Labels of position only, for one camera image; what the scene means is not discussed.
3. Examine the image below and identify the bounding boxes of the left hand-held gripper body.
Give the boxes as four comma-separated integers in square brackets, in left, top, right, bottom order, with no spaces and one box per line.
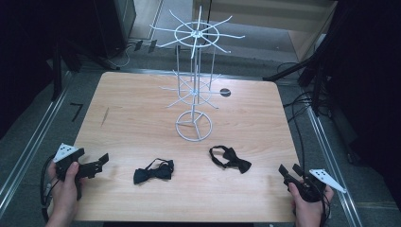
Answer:
[52,143,104,201]

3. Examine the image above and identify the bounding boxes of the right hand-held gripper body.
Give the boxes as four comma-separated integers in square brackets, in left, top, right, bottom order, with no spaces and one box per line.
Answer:
[284,168,347,203]

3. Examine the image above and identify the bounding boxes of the black bow tie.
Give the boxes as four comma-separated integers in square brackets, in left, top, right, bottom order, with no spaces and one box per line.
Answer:
[132,158,175,185]
[208,145,253,175]

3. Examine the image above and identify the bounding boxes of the white wire display rack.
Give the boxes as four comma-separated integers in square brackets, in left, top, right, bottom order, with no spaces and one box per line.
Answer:
[149,5,246,143]

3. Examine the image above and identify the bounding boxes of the person's right hand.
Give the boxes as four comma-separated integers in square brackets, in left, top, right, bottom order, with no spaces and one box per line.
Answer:
[288,182,335,219]

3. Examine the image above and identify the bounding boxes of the person's left hand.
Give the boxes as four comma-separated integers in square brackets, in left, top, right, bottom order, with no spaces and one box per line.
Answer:
[46,160,84,219]

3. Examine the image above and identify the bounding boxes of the black metal stand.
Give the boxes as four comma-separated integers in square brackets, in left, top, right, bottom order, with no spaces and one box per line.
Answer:
[262,29,337,117]
[50,29,83,102]

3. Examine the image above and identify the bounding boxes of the black cabinet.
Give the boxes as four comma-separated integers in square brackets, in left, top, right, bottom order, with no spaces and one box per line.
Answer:
[93,0,137,61]

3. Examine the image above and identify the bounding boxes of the beige wooden platform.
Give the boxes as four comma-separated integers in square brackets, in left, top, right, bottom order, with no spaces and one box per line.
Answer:
[192,0,339,62]

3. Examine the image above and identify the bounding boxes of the right hand-held gripper black cable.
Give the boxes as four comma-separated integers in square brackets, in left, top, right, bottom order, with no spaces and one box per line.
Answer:
[317,187,333,227]

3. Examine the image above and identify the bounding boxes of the hand-held gripper black cable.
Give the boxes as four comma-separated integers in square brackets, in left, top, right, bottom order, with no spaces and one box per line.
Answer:
[317,187,333,227]
[39,154,61,223]

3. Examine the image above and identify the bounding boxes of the metal floor rail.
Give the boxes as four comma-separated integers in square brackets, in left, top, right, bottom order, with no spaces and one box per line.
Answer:
[0,71,73,210]
[305,106,364,227]

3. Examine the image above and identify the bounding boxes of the left hand-held gripper black cable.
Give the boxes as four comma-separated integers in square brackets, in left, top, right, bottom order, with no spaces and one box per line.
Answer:
[39,154,61,223]

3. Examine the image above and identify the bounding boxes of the black floor cables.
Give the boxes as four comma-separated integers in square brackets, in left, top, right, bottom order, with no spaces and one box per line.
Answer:
[276,61,320,173]

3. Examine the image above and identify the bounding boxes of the white floor cable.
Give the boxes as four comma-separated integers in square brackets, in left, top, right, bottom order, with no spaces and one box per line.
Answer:
[114,43,137,70]

